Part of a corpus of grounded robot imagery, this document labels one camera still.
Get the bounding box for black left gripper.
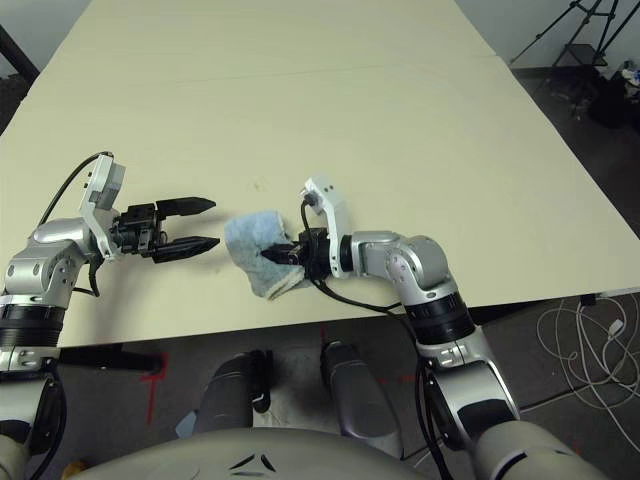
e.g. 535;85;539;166
110;196;222;265

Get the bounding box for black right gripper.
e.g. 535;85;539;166
259;227;333;282

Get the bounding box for light blue rag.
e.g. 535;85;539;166
222;208;308;302

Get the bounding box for grey left robot leg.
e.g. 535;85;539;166
191;349;274;437

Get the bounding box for grey robot leg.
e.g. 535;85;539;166
191;349;274;437
319;340;402;442

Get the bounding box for black table foot bar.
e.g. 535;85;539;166
56;343;162;374

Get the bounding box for grey right robot leg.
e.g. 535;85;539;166
319;340;402;442

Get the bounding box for red floor tape cross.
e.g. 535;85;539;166
139;351;171;426

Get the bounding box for blue-grey square floor pad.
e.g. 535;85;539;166
174;409;199;439

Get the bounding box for grey robot torso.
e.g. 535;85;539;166
73;426;454;480

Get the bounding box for dark foam puzzle floor mat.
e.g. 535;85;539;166
0;73;37;135

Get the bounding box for black tripod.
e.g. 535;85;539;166
508;0;622;70

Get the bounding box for black bag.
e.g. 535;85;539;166
586;73;640;132

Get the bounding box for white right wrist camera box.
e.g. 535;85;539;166
297;175;352;280

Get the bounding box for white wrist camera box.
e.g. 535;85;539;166
297;175;352;280
79;153;127;262

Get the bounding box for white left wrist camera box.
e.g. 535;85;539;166
79;153;127;262

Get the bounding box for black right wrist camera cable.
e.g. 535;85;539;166
299;196;454;480

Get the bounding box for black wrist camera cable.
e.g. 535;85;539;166
41;151;112;300
299;196;454;480

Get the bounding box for black left wrist camera cable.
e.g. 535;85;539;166
41;151;112;300

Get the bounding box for white floor cables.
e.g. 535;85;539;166
536;291;640;442

